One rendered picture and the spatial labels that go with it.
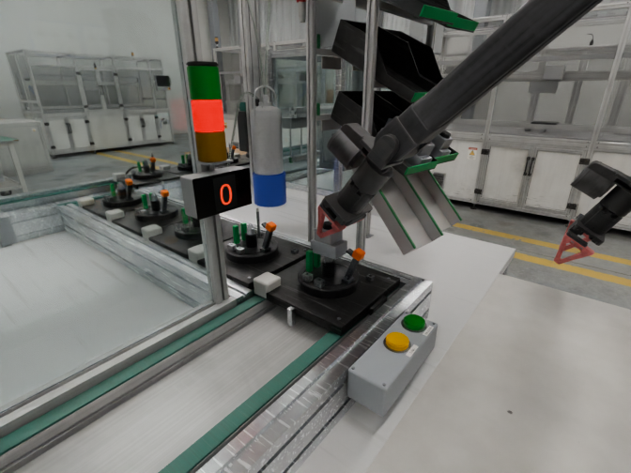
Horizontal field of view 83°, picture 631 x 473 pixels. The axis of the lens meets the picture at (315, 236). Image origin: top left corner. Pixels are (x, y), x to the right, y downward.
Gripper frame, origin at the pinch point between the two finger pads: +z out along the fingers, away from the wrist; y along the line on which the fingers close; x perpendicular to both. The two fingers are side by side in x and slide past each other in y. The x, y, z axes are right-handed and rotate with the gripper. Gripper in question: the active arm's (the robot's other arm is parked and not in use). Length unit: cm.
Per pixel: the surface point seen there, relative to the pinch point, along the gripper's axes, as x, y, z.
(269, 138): -64, -55, 39
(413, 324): 25.4, 2.8, -3.8
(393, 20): -460, -839, 135
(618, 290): 125, -259, 48
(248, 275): -5.2, 9.9, 19.4
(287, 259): -4.1, -2.2, 18.8
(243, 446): 21.0, 38.4, 0.4
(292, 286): 4.0, 7.0, 12.5
